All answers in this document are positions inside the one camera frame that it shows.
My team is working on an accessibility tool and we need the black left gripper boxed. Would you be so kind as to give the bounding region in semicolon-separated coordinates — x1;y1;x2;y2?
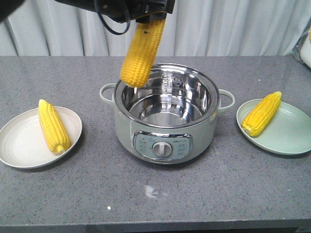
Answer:
94;0;174;24

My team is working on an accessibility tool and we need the yellow corn cob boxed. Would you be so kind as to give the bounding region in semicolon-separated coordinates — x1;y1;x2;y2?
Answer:
120;19;166;88
38;100;71;154
241;91;282;137

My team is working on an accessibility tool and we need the green electric cooking pot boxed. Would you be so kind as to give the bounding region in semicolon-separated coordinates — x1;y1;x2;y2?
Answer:
100;63;235;165

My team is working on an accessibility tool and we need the grey curtain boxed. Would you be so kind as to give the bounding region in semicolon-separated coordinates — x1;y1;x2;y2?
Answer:
0;0;311;56

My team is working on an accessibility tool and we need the cream round plate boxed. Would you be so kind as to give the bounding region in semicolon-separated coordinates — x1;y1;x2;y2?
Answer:
0;106;82;169

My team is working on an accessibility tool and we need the light green round plate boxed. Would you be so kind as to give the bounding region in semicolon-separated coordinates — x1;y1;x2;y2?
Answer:
236;99;311;155

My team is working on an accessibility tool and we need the black left camera cable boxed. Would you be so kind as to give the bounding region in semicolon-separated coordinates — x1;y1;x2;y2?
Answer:
94;0;131;35

